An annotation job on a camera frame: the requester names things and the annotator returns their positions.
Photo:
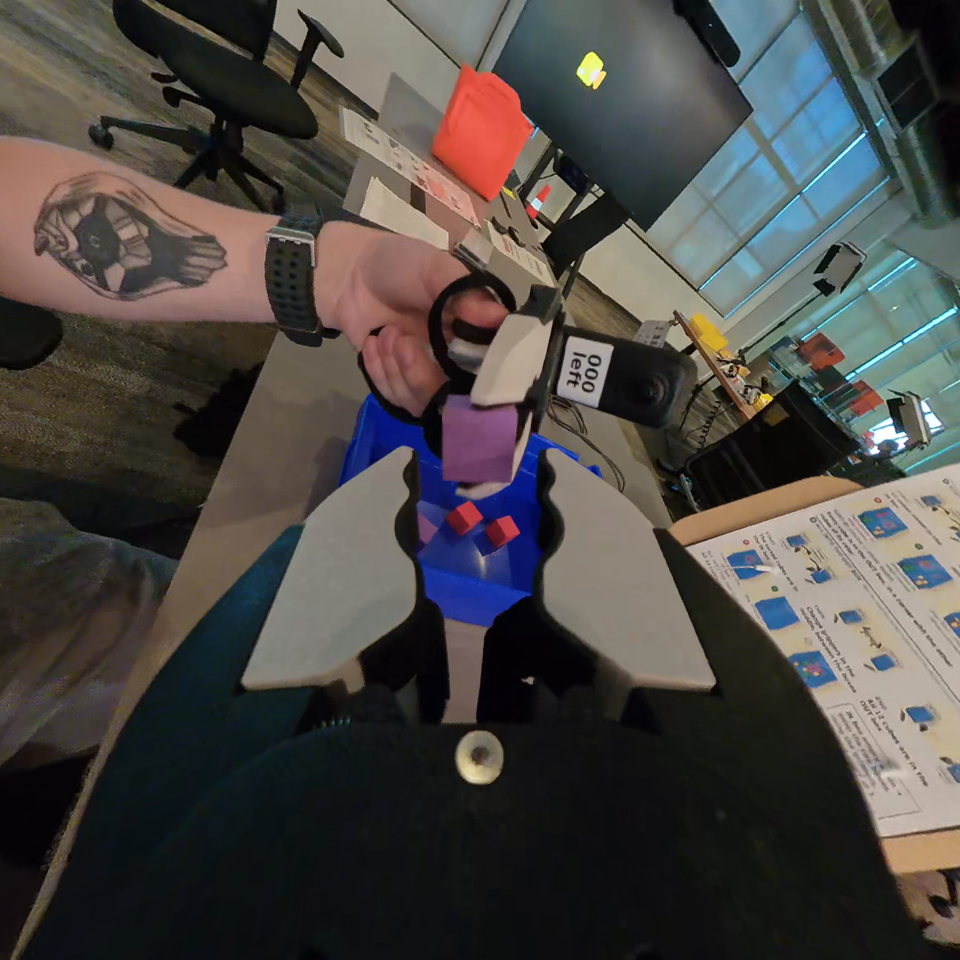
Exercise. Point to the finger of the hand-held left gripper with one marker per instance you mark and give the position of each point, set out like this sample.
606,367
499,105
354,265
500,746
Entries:
514,465
517,360

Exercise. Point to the wooden board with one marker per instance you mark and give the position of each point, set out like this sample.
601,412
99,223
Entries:
926,853

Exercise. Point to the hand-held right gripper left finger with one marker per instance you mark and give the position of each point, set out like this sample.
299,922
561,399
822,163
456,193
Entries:
337,585

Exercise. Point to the printed leaflet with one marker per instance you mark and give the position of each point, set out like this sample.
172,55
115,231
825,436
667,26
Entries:
405,161

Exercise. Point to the black monitor stand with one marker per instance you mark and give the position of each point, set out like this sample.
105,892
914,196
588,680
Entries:
585,240

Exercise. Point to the small orange traffic cone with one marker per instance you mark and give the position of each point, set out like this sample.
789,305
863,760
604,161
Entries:
538,202

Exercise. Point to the person's left hand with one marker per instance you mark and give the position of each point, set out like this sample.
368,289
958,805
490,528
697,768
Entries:
375,277

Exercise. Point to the person's leg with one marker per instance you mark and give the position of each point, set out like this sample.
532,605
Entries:
75,622

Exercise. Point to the printed instruction sheet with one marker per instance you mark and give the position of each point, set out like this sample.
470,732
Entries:
825,637

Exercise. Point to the large black monitor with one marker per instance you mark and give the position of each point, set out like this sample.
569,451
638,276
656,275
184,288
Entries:
622,112

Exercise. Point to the white paper sheet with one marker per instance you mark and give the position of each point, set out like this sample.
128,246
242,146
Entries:
397,214

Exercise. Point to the orange-red bag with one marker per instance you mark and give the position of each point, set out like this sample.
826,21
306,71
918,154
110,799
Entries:
480,135

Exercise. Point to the red cube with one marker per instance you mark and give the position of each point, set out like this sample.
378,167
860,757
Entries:
465,517
501,531

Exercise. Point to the person's left forearm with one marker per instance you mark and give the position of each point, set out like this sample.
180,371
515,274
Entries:
150,225

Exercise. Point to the black equipment case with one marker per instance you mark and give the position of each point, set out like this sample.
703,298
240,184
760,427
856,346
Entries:
780,450

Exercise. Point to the grey desk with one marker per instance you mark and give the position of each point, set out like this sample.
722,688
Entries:
262,465

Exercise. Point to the grey table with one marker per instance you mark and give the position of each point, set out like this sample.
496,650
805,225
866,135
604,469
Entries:
409,112

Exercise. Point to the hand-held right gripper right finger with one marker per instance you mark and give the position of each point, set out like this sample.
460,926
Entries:
622,592

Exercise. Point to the black wristwatch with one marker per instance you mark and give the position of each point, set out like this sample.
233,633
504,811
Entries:
289,277

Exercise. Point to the black office chair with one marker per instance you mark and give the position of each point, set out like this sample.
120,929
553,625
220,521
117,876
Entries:
225,82

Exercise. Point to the purple cube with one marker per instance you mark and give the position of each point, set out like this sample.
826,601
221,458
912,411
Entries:
480,442
426,529

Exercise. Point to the blue plastic bin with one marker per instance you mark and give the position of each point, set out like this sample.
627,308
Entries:
465,589

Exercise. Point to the yellow storage bin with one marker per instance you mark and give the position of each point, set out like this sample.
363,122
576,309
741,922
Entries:
709,334

